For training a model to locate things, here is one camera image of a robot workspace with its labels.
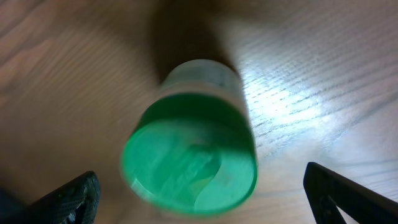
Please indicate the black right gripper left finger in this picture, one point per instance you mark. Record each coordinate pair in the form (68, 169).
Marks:
(74, 202)

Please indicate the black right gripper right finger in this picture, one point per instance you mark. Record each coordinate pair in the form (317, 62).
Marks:
(328, 192)

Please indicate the green lid white jar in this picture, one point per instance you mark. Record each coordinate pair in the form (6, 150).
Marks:
(193, 151)

